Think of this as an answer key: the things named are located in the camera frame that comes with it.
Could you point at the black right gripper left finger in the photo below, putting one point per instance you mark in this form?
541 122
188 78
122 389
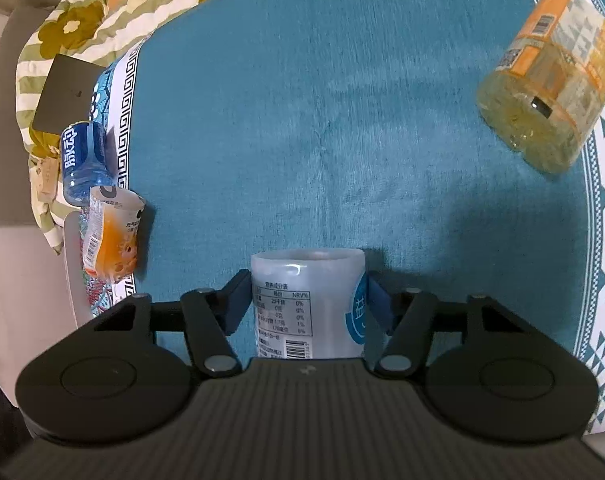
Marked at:
210 317

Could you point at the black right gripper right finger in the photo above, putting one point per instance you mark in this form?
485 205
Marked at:
407 318

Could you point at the clear cup blue white label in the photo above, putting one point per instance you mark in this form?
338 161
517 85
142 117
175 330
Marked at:
310 304

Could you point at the orange juice bottle cup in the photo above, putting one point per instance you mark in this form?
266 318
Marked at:
110 247

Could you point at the blue plastic bottle cup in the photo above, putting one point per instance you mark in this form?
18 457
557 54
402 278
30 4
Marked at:
83 161

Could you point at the yellow orange label bottle cup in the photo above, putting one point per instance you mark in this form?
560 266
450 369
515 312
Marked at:
544 96

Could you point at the teal patterned mat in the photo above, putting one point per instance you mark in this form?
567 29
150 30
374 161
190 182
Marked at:
255 125

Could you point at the floral striped quilt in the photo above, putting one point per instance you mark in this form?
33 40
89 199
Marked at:
96 31

